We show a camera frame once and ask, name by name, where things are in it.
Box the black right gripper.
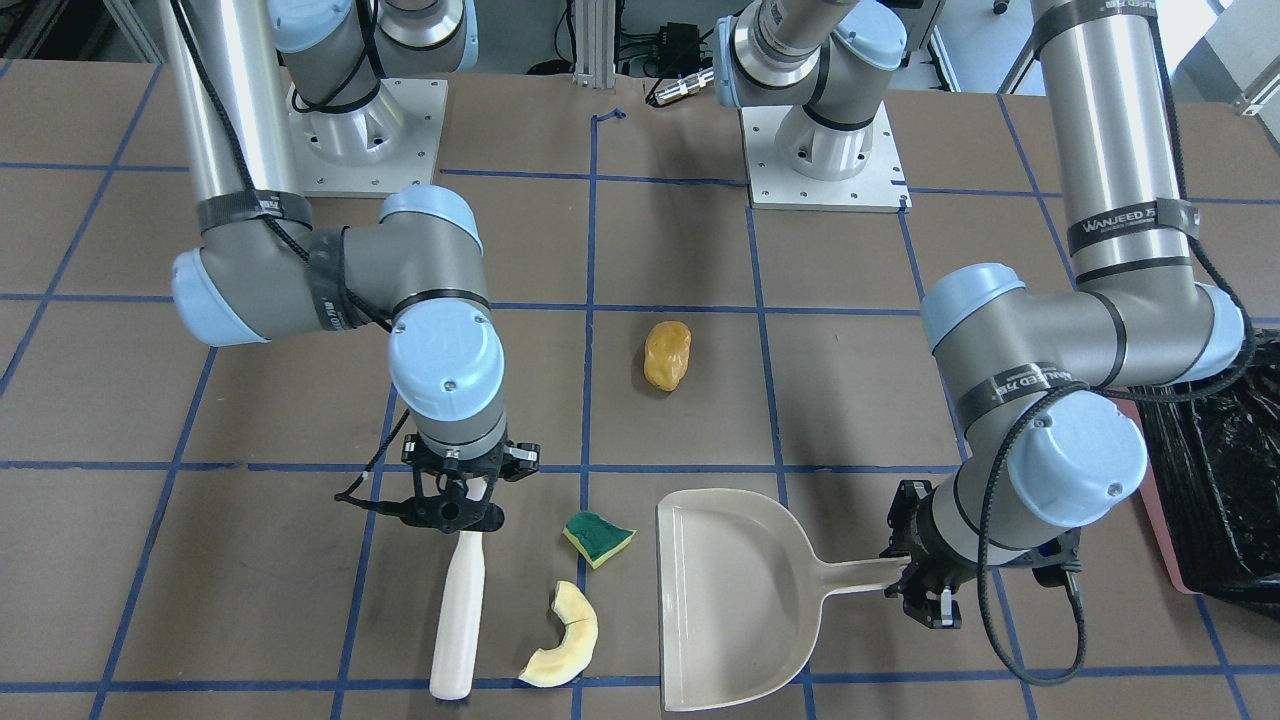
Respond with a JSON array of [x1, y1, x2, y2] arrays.
[[385, 436, 541, 533]]

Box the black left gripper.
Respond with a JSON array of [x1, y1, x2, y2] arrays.
[[879, 480, 986, 630]]

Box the beige plastic dustpan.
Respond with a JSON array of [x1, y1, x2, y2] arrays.
[[655, 488, 908, 712]]

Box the beige hand brush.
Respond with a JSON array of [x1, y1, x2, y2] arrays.
[[429, 530, 486, 702]]

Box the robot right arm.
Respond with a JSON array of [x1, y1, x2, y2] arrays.
[[159, 1, 540, 534]]

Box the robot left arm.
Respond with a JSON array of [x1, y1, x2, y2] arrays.
[[884, 1, 1254, 685]]

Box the pink bin with black bag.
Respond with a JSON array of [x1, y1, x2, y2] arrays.
[[1119, 328, 1279, 618]]

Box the green yellow sponge piece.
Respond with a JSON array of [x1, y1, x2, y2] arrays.
[[562, 511, 636, 570]]

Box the pale curved melon rind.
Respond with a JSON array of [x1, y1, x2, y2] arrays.
[[517, 580, 599, 688]]

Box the yellow potato-like lump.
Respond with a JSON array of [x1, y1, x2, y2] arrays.
[[643, 322, 692, 392]]

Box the silver cylindrical connector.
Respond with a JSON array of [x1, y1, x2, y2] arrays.
[[645, 67, 716, 108]]

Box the black power adapter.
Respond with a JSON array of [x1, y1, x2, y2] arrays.
[[655, 22, 701, 65]]

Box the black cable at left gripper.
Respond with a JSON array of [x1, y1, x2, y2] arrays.
[[335, 405, 416, 516]]

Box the black corrugated cable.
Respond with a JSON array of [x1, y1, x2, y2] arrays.
[[975, 20, 1257, 687]]

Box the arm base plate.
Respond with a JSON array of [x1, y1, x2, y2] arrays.
[[287, 78, 449, 199], [740, 105, 913, 213]]

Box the aluminium frame post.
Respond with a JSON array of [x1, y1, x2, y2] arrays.
[[570, 0, 618, 91]]

